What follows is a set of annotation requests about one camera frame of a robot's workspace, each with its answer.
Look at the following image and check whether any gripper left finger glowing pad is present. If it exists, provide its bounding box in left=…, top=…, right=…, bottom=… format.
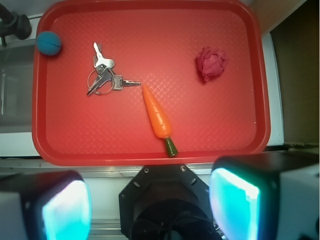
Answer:
left=0, top=170, right=92, bottom=240

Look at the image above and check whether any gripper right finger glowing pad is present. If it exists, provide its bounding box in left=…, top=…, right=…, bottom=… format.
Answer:
left=209, top=151, right=320, bottom=240

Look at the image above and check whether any red paper ball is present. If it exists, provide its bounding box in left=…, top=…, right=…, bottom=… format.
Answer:
left=195, top=47, right=228, bottom=82

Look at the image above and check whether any orange toy carrot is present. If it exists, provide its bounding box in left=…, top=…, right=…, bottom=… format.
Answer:
left=142, top=84, right=178, bottom=157

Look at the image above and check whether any silver key bunch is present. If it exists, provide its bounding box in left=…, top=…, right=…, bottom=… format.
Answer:
left=86, top=42, right=141, bottom=97

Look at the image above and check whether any red plastic tray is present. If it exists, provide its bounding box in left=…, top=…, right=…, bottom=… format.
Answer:
left=32, top=0, right=271, bottom=166

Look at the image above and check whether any blue foam ball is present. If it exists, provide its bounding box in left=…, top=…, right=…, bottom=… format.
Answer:
left=35, top=31, right=62, bottom=56

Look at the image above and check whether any black clamp knob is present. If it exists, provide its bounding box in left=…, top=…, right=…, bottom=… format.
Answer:
left=0, top=10, right=32, bottom=47

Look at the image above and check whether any white table frame rail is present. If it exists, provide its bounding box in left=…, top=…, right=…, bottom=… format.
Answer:
left=261, top=33, right=285, bottom=147

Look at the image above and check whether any black octagonal mount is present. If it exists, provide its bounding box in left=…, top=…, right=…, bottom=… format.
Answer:
left=118, top=164, right=222, bottom=240

